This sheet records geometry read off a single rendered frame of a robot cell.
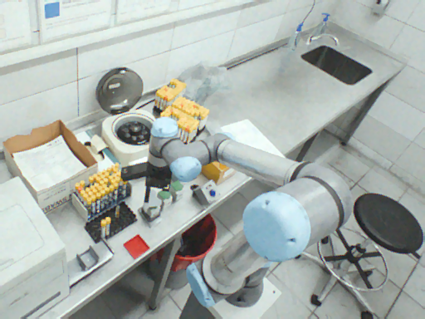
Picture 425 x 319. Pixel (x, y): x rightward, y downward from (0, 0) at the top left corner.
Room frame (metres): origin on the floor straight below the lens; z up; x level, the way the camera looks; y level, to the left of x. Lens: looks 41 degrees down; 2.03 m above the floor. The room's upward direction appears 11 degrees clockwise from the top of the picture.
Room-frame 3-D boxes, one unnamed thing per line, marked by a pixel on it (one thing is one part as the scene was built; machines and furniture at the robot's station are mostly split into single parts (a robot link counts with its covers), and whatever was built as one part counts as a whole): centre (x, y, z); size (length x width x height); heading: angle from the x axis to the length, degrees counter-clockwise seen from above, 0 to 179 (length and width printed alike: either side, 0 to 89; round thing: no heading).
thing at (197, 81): (1.59, -0.10, 0.97); 0.26 x 0.17 x 0.19; 153
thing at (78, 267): (0.52, 0.17, 0.92); 0.21 x 0.07 x 0.05; 139
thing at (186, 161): (0.70, -0.08, 1.29); 0.11 x 0.11 x 0.08; 38
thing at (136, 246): (0.64, 0.01, 0.88); 0.07 x 0.07 x 0.01; 49
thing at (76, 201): (0.80, 0.18, 0.91); 0.20 x 0.10 x 0.07; 139
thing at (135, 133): (1.10, 0.12, 0.97); 0.15 x 0.15 x 0.07
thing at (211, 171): (1.06, -0.26, 0.93); 0.13 x 0.13 x 0.10; 48
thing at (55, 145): (0.85, 0.40, 0.95); 0.29 x 0.25 x 0.15; 49
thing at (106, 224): (0.71, 0.12, 0.93); 0.17 x 0.09 x 0.11; 139
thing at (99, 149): (0.98, 0.26, 0.92); 0.24 x 0.12 x 0.10; 49
